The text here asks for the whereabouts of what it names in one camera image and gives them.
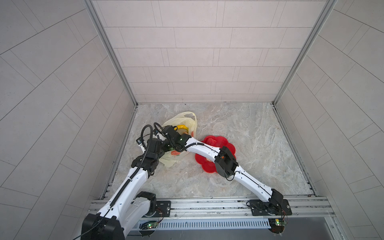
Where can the cream plastic fruit-print bag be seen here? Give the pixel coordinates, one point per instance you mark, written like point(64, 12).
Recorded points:
point(188, 119)

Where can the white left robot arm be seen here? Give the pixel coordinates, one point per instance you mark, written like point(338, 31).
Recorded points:
point(128, 205)

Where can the right green circuit board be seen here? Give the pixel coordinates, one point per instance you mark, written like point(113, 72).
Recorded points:
point(277, 226)

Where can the green circuit board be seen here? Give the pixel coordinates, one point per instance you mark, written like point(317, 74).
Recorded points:
point(277, 226)
point(149, 225)

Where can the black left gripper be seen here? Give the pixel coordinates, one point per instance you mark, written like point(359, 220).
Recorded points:
point(160, 151)

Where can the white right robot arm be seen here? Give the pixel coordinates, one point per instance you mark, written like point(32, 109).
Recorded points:
point(270, 200)

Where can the left green circuit board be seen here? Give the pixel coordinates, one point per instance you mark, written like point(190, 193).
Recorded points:
point(149, 225)

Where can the red flower-shaped plastic plate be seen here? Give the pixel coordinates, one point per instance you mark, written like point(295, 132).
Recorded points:
point(205, 160)

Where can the yellow banana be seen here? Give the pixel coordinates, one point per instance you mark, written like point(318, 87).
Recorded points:
point(182, 129)

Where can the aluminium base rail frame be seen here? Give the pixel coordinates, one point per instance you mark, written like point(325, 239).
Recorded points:
point(225, 213)

